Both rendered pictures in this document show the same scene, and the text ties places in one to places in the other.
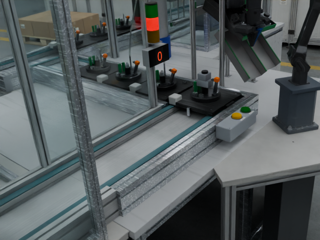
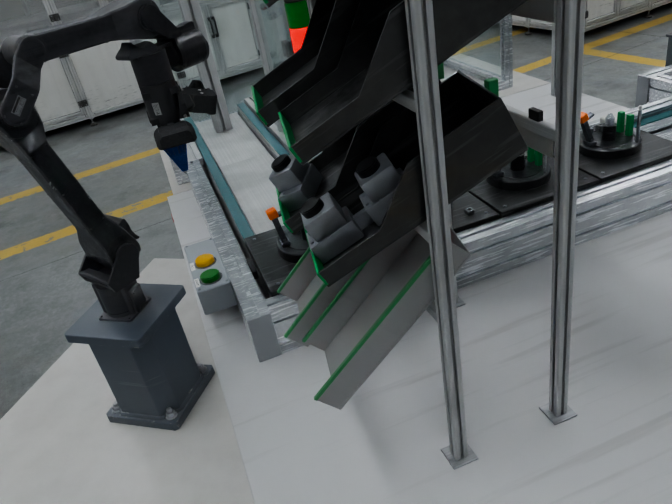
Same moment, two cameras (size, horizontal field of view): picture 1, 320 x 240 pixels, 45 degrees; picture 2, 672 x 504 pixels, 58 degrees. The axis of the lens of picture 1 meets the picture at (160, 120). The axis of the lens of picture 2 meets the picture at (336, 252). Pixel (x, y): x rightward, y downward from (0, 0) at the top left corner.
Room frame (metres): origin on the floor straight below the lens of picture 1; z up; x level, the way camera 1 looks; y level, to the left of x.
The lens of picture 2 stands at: (2.26, -1.10, 1.59)
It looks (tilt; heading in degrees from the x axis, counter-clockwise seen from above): 31 degrees down; 123
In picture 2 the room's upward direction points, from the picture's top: 11 degrees counter-clockwise
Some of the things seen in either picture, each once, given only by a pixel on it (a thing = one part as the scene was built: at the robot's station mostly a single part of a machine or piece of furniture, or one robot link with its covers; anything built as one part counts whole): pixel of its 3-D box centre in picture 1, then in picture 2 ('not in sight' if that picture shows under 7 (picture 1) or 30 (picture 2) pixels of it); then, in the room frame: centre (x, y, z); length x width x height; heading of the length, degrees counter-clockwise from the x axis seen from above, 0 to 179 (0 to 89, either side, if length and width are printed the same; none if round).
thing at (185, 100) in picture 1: (205, 98); (311, 248); (1.62, -0.21, 0.96); 0.24 x 0.24 x 0.02; 47
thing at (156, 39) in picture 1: (153, 35); not in sight; (1.56, 0.00, 1.28); 0.05 x 0.05 x 0.05
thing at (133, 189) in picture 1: (197, 141); (223, 234); (1.32, -0.14, 0.91); 0.89 x 0.06 x 0.11; 137
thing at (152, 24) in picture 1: (152, 23); (303, 38); (1.56, 0.00, 1.33); 0.05 x 0.05 x 0.05
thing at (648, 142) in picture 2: not in sight; (609, 129); (2.13, 0.33, 1.01); 0.24 x 0.24 x 0.13; 47
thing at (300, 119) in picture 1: (296, 104); (145, 354); (1.50, -0.59, 0.96); 0.15 x 0.15 x 0.20; 10
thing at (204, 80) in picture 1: (203, 77); not in sight; (1.63, -0.21, 1.06); 0.08 x 0.04 x 0.07; 48
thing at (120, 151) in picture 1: (159, 133); (288, 211); (1.42, 0.01, 0.91); 0.84 x 0.28 x 0.10; 137
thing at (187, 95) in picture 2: (240, 16); (195, 96); (1.56, -0.35, 1.34); 0.07 x 0.07 x 0.06; 49
